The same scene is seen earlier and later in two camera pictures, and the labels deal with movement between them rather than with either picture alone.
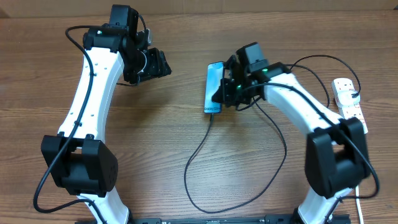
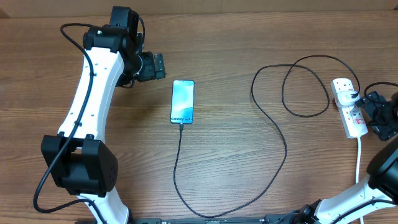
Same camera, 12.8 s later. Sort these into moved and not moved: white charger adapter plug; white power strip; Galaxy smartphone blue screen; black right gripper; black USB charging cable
Moved: black USB charging cable; Galaxy smartphone blue screen; black right gripper
Not moved: white power strip; white charger adapter plug
